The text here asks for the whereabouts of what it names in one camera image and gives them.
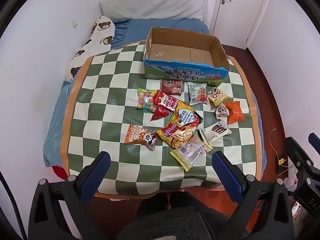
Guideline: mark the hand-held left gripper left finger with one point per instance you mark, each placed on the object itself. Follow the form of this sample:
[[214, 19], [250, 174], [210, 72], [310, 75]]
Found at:
[[98, 173]]

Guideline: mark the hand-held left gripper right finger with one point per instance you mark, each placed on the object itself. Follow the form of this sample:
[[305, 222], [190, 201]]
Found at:
[[226, 176]]

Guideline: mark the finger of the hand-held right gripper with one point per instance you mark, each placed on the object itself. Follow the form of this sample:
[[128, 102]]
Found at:
[[314, 142], [296, 151]]

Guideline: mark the yellow panda snack packet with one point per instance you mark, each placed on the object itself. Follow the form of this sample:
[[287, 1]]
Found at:
[[218, 96]]

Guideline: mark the red crown snack packet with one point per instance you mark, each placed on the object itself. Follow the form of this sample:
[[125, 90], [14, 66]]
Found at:
[[166, 101]]

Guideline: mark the blue printed cardboard box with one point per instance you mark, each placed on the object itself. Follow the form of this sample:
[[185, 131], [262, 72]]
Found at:
[[183, 52]]

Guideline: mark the yellow tag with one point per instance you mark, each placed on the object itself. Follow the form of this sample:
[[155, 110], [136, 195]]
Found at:
[[281, 161]]

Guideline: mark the white plastic bag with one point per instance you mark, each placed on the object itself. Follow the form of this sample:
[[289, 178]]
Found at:
[[290, 182]]

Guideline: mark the red object under bed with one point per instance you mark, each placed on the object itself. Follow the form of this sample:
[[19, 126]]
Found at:
[[58, 172]]

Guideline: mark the clear yellow-edged snack packet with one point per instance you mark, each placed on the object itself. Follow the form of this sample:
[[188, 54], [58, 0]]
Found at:
[[191, 153]]

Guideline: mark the white chocolate stick packet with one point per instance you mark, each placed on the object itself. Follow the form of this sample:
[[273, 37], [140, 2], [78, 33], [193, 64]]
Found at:
[[217, 131]]

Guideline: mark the orange panda snack packet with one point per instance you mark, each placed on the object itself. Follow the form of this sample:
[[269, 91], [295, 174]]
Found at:
[[142, 137]]

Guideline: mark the small white chocolate packet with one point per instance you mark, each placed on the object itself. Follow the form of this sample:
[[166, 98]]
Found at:
[[222, 112]]

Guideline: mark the orange foil snack packet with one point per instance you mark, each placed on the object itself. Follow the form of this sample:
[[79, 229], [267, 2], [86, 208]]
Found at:
[[235, 111]]

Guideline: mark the large yellow noodle packet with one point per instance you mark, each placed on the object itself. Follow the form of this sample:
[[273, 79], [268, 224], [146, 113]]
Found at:
[[181, 127]]

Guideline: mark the green white checkered blanket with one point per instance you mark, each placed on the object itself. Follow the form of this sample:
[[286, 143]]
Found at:
[[112, 100]]

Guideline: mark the red triangular snack packet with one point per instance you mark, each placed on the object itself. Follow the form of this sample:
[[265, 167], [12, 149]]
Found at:
[[159, 113]]

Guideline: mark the white cookie packet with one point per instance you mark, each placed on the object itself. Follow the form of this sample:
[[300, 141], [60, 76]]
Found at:
[[198, 93]]

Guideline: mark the colourful candy ball packet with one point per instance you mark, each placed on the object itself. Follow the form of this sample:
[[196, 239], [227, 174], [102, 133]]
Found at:
[[145, 100]]

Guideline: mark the brown snack packet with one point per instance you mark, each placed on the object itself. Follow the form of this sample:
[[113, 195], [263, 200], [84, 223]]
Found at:
[[171, 87]]

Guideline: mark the bear print long pillow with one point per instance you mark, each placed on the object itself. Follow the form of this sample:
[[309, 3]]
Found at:
[[100, 33]]

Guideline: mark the white door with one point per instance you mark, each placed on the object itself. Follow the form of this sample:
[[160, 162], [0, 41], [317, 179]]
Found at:
[[240, 12]]

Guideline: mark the grey pillow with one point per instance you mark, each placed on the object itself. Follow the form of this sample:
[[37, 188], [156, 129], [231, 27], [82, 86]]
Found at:
[[155, 6]]

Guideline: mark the wall switch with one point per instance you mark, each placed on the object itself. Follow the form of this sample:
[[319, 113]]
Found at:
[[74, 24]]

